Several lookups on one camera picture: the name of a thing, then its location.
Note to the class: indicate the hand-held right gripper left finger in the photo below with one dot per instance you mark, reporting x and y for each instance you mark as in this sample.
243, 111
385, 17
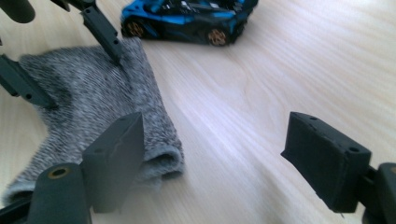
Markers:
115, 165

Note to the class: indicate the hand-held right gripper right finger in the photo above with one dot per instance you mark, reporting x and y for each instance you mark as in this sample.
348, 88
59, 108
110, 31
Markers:
327, 161

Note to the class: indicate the grey terry towel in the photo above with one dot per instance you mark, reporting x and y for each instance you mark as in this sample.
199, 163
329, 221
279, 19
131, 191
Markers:
93, 102

